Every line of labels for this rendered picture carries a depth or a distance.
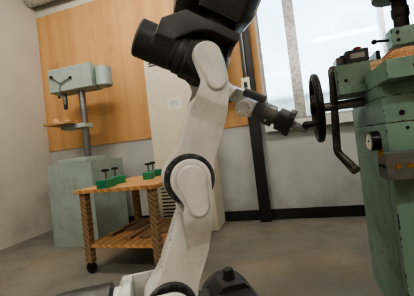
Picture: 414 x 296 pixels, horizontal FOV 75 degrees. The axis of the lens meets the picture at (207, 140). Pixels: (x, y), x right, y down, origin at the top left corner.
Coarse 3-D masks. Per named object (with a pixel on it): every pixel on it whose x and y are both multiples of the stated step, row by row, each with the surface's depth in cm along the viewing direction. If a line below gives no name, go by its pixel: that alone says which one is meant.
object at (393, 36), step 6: (390, 30) 104; (396, 30) 103; (402, 30) 102; (408, 30) 102; (390, 36) 105; (396, 36) 103; (402, 36) 102; (408, 36) 102; (390, 42) 105; (396, 42) 103; (402, 42) 102; (408, 42) 102; (390, 48) 106; (396, 48) 107
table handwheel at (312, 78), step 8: (312, 80) 106; (312, 88) 121; (320, 88) 102; (312, 96) 122; (320, 96) 101; (312, 104) 113; (320, 104) 101; (328, 104) 112; (344, 104) 110; (352, 104) 109; (360, 104) 108; (312, 112) 113; (320, 112) 101; (312, 120) 126; (320, 120) 102; (320, 128) 104; (320, 136) 107
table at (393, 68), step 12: (384, 60) 82; (396, 60) 81; (408, 60) 80; (372, 72) 94; (384, 72) 83; (396, 72) 81; (408, 72) 80; (360, 84) 102; (372, 84) 96; (348, 96) 111
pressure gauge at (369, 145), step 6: (372, 132) 84; (378, 132) 84; (366, 138) 88; (372, 138) 83; (378, 138) 83; (366, 144) 88; (372, 144) 83; (378, 144) 83; (372, 150) 85; (378, 150) 85; (378, 156) 85
